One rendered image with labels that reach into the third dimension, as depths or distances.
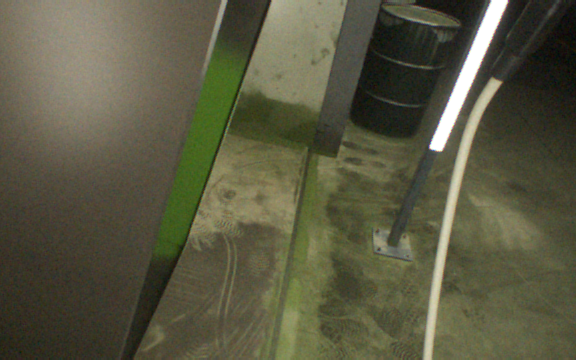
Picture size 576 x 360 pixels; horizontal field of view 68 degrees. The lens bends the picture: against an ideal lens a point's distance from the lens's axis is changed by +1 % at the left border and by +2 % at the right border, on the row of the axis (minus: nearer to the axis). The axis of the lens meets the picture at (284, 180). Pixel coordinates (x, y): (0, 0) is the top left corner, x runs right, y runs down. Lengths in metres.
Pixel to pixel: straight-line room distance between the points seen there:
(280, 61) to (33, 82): 2.29
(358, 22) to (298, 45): 0.37
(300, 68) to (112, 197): 2.26
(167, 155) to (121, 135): 0.05
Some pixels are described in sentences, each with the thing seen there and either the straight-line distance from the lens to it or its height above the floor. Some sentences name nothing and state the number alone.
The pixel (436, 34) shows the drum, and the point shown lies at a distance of 3.17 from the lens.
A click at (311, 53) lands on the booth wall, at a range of 2.65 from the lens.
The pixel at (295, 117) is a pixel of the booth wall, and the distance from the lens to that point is 2.79.
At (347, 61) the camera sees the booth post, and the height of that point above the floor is 0.67.
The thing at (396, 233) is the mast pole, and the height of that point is 0.10.
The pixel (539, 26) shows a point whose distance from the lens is 0.60.
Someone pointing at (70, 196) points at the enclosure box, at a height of 1.09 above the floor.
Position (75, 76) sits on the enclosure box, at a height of 1.23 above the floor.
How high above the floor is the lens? 1.40
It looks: 33 degrees down
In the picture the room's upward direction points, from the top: 12 degrees clockwise
